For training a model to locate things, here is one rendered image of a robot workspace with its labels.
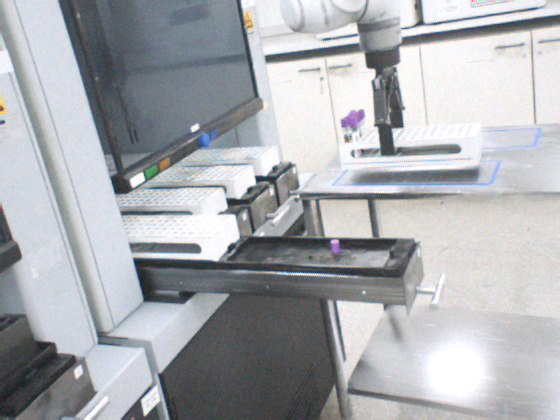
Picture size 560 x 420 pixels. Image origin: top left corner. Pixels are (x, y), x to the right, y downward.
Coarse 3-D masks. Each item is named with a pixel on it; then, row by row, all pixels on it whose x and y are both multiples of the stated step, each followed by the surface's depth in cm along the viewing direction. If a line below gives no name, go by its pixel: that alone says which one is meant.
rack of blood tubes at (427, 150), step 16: (400, 128) 143; (416, 128) 141; (432, 128) 139; (448, 128) 137; (464, 128) 134; (480, 128) 135; (352, 144) 139; (368, 144) 137; (400, 144) 134; (416, 144) 133; (432, 144) 132; (448, 144) 140; (464, 144) 129; (480, 144) 134; (352, 160) 140; (368, 160) 139; (384, 160) 137; (400, 160) 136; (416, 160) 134; (448, 160) 131; (464, 160) 130
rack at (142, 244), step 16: (128, 224) 128; (144, 224) 127; (160, 224) 125; (176, 224) 124; (192, 224) 122; (208, 224) 120; (224, 224) 118; (128, 240) 122; (144, 240) 121; (160, 240) 119; (176, 240) 117; (192, 240) 116; (208, 240) 114; (224, 240) 118; (144, 256) 122; (160, 256) 120; (176, 256) 119; (192, 256) 117; (208, 256) 116
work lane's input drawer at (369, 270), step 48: (240, 240) 122; (288, 240) 119; (384, 240) 111; (144, 288) 123; (192, 288) 118; (240, 288) 113; (288, 288) 109; (336, 288) 105; (384, 288) 101; (432, 288) 105
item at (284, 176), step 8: (272, 168) 162; (280, 168) 162; (288, 168) 164; (296, 168) 168; (256, 176) 159; (264, 176) 158; (272, 176) 157; (280, 176) 160; (288, 176) 163; (296, 176) 167; (280, 184) 158; (288, 184) 163; (296, 184) 167; (280, 192) 158; (288, 192) 162; (296, 192) 162; (280, 200) 158; (296, 200) 158
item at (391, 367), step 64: (512, 128) 157; (320, 192) 139; (384, 192) 132; (448, 192) 126; (512, 192) 120; (384, 320) 183; (448, 320) 178; (512, 320) 173; (384, 384) 157; (448, 384) 153; (512, 384) 150
